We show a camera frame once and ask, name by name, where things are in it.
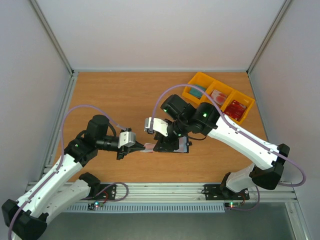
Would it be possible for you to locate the black card holder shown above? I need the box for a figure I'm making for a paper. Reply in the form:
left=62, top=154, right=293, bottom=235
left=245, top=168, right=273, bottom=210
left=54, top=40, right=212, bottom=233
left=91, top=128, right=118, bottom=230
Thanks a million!
left=158, top=136, right=193, bottom=154

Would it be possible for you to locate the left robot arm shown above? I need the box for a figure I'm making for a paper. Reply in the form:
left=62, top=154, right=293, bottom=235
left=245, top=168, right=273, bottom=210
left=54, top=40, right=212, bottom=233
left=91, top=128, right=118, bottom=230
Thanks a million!
left=1, top=115, right=145, bottom=240

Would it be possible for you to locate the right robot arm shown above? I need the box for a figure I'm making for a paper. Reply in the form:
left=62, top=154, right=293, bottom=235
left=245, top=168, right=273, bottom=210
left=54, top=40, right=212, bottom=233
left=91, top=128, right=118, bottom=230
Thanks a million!
left=144, top=94, right=290, bottom=199

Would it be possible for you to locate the yellow bin with green cards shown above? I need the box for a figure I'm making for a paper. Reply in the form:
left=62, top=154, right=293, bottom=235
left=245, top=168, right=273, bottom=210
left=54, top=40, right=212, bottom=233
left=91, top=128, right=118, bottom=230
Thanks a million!
left=182, top=72, right=216, bottom=105

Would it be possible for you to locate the green card stack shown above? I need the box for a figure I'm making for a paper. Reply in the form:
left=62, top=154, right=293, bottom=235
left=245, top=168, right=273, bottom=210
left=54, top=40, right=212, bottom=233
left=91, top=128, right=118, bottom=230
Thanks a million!
left=189, top=84, right=206, bottom=99

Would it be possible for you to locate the red circle card stack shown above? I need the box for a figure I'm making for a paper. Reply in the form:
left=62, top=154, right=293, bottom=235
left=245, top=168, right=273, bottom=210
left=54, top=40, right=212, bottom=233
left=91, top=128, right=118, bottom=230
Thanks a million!
left=210, top=89, right=228, bottom=106

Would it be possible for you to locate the yellow bin with circle cards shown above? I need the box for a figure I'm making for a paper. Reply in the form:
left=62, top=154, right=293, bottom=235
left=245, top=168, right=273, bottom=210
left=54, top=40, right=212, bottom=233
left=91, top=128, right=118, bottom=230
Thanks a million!
left=200, top=80, right=235, bottom=109

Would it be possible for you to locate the yellow bin with red cards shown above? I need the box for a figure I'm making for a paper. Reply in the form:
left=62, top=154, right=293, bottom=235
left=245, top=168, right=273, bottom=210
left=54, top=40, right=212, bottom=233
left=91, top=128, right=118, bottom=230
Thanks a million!
left=221, top=90, right=255, bottom=125

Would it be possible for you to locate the left circuit board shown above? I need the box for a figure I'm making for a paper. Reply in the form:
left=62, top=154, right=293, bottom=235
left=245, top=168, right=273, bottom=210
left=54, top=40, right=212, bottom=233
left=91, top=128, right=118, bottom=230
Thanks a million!
left=87, top=201, right=104, bottom=211

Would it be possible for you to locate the circuit board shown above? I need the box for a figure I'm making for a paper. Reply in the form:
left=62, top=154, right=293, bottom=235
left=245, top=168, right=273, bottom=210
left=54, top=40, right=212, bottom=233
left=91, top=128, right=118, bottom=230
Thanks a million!
left=87, top=201, right=104, bottom=211
left=224, top=201, right=242, bottom=209

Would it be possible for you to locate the right circuit board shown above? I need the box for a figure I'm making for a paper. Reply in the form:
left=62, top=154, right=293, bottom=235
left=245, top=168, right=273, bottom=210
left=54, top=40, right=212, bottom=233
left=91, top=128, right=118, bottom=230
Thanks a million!
left=224, top=201, right=242, bottom=209

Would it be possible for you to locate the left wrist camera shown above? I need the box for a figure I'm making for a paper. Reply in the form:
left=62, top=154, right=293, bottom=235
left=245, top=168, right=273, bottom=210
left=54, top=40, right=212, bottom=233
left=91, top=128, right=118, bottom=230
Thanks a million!
left=118, top=128, right=136, bottom=149

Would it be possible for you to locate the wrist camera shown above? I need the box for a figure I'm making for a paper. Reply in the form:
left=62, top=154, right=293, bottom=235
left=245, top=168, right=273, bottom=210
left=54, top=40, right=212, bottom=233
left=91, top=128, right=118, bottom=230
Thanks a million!
left=144, top=117, right=169, bottom=137
left=118, top=128, right=136, bottom=149

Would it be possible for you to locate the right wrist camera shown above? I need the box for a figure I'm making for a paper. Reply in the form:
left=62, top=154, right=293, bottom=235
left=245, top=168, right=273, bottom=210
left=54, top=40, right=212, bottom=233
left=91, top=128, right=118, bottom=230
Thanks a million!
left=144, top=117, right=169, bottom=137

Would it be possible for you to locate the front aluminium rail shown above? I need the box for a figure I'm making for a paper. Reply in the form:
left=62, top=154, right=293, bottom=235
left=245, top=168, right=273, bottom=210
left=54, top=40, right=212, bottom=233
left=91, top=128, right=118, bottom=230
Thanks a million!
left=75, top=182, right=298, bottom=204

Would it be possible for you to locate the aluminium rail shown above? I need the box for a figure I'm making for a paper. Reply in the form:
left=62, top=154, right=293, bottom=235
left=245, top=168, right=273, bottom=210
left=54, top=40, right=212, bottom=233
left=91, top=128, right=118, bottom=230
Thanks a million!
left=75, top=182, right=298, bottom=204
left=36, top=70, right=79, bottom=180

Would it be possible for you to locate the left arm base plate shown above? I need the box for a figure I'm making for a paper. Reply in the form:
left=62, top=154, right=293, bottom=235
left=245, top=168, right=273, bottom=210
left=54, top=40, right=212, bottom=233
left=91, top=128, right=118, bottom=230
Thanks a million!
left=84, top=184, right=117, bottom=201

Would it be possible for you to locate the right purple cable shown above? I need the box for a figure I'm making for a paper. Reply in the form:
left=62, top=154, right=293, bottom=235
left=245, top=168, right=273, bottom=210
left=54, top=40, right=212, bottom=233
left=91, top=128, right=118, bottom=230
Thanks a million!
left=150, top=84, right=307, bottom=211

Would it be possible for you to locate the purple cable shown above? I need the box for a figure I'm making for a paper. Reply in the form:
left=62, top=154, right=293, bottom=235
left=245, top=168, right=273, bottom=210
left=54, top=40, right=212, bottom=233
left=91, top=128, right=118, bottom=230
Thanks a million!
left=150, top=84, right=307, bottom=211
left=7, top=104, right=132, bottom=240

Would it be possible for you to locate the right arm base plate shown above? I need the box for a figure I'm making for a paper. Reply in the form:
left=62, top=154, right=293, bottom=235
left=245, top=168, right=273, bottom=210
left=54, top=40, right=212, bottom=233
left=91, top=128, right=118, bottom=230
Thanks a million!
left=201, top=184, right=250, bottom=201

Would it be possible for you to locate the grey slotted cable duct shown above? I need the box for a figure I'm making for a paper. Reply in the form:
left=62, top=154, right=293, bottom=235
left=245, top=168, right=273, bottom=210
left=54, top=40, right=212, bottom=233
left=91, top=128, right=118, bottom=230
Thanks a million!
left=65, top=202, right=225, bottom=214

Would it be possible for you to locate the left aluminium rail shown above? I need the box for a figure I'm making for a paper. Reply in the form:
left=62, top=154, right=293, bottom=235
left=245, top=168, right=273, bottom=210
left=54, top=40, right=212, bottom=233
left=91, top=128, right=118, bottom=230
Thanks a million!
left=36, top=70, right=79, bottom=180

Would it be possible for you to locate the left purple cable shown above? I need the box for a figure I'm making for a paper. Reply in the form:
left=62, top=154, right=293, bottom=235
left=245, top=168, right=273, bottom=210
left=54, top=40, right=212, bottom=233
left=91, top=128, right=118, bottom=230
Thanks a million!
left=7, top=104, right=132, bottom=240

